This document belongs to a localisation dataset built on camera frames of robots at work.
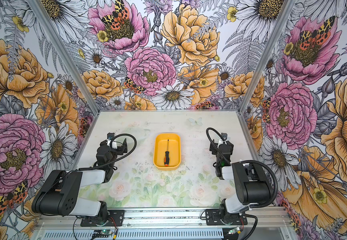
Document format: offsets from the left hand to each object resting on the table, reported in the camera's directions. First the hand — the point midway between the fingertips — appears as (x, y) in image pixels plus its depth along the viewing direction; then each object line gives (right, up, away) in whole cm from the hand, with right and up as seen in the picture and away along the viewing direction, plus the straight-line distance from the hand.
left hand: (118, 142), depth 92 cm
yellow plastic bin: (+25, -4, +11) cm, 27 cm away
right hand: (+62, -1, +2) cm, 63 cm away
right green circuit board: (+63, -39, -20) cm, 77 cm away
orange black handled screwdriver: (+30, -11, +2) cm, 32 cm away
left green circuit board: (+3, -40, -21) cm, 45 cm away
